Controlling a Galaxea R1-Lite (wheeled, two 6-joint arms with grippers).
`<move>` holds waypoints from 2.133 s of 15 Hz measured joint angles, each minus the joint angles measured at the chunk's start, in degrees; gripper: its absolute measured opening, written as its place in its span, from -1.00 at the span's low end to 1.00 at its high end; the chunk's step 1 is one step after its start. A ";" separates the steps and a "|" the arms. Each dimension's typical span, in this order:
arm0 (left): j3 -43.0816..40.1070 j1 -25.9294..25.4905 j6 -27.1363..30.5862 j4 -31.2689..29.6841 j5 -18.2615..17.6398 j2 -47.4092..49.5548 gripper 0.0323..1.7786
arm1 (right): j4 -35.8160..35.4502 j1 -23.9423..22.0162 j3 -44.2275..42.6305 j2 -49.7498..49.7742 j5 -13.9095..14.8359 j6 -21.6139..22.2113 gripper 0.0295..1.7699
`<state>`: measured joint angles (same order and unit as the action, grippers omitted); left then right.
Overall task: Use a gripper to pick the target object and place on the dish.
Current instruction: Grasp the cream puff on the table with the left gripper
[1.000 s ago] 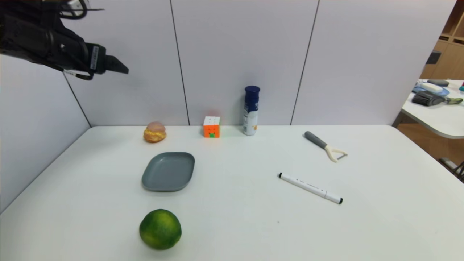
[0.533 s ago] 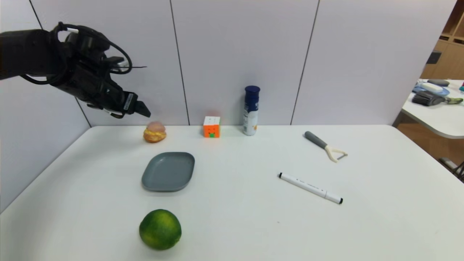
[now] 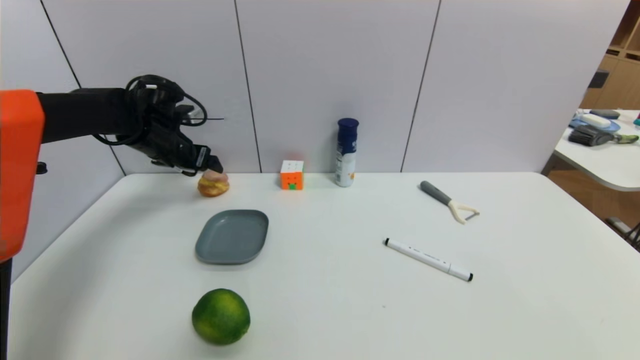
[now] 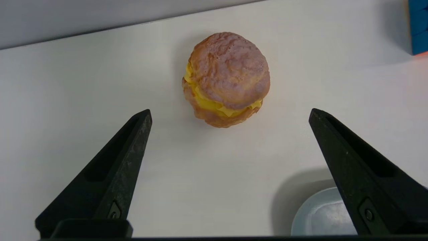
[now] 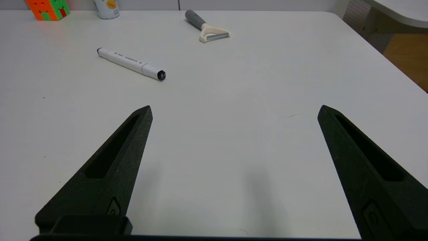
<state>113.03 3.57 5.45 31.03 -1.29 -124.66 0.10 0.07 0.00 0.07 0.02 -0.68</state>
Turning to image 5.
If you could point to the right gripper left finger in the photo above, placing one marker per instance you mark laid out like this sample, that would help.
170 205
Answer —
130 157

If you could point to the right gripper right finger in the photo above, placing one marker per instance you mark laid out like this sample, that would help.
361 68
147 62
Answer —
354 167

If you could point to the white marker pen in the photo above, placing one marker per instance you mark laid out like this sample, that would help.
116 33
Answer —
130 63

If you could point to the blue white spray can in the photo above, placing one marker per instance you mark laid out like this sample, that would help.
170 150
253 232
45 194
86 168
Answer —
107 9

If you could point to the white side table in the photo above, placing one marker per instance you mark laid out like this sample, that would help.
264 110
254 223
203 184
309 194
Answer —
401 11

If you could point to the orange white puzzle cube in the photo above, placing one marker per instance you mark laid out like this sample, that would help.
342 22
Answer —
46 10

